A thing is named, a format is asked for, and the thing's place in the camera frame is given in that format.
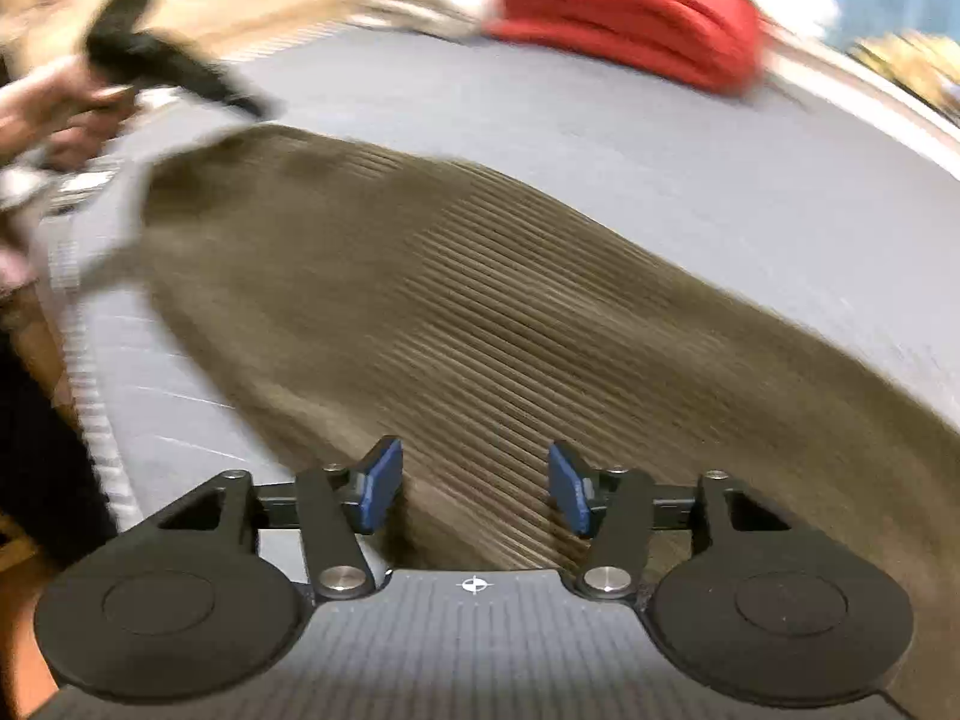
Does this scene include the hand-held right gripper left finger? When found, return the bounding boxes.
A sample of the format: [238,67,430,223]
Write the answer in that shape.
[154,435,406,602]

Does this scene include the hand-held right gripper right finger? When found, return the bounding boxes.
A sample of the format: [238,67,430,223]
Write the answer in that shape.
[547,441,802,602]

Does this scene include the person's left hand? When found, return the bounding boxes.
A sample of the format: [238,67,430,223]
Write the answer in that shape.
[0,60,142,175]

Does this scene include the yellow patterned cloth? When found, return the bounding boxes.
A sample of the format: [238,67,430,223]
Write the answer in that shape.
[851,30,960,125]

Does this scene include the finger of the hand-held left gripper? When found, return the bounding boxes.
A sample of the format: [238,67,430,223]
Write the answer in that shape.
[142,36,269,121]

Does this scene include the brown corduroy pants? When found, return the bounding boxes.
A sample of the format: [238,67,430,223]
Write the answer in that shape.
[75,124,960,695]

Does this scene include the red folded blanket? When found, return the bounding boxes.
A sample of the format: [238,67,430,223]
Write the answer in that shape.
[484,0,771,96]

